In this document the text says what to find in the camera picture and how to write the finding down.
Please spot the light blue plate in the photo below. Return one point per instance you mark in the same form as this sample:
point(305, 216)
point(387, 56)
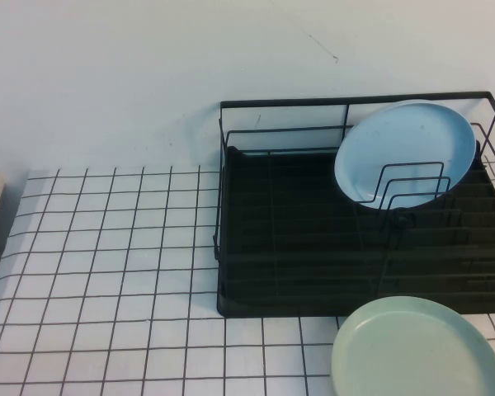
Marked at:
point(396, 144)

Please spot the pale green plate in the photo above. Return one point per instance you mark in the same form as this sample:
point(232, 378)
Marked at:
point(412, 354)

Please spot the black plastic drain tray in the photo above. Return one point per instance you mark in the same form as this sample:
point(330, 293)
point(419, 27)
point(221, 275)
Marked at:
point(293, 231)

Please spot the white grid-pattern table mat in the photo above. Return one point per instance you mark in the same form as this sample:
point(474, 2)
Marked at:
point(107, 288)

